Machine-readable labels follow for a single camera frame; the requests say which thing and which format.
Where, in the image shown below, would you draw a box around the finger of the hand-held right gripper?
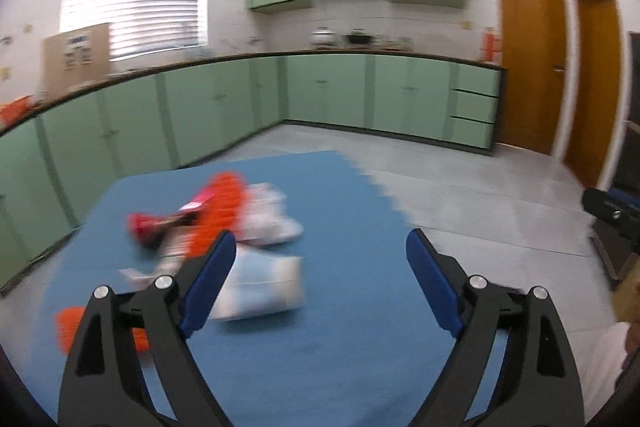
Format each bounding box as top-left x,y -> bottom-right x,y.
582,188 -> 640,239
607,188 -> 640,210

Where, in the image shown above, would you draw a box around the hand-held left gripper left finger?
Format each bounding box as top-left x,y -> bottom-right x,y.
58,229 -> 237,427

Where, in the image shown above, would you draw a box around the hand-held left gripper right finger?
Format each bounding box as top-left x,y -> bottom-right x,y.
406,228 -> 586,427

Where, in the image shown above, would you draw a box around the small blue white packet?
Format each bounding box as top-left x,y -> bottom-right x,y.
210,247 -> 306,322

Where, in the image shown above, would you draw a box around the large orange foam net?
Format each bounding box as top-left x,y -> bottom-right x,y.
192,172 -> 249,258

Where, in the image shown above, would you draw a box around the red plastic wrapper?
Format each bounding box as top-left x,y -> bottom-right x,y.
126,202 -> 202,250

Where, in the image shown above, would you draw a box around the white tissue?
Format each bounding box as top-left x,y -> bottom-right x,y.
241,183 -> 305,245

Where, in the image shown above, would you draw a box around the small orange foam net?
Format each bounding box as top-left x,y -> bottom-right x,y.
54,305 -> 151,356

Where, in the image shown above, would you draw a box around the dark glass cabinet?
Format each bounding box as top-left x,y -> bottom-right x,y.
590,32 -> 640,290

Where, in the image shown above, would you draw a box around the blue scalloped table mat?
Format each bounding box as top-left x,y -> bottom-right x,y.
30,150 -> 512,427

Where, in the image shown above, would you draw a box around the wooden side table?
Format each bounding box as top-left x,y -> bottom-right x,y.
612,267 -> 640,324

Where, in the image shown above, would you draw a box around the closed wooden door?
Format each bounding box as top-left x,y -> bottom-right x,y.
495,0 -> 568,156

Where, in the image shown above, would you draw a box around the green base cabinets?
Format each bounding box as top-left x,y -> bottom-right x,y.
0,52 -> 506,293

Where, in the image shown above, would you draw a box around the person's right leg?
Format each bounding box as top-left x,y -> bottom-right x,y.
575,321 -> 632,427

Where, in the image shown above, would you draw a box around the orange thermos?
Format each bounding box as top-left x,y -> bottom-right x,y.
479,28 -> 501,62

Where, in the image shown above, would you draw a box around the orange basket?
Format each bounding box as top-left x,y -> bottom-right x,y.
0,96 -> 34,124

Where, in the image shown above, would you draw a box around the brown board with clips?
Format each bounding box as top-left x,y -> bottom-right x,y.
41,23 -> 111,95

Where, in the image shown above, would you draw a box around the wooden door in frame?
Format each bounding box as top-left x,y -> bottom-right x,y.
562,0 -> 626,190

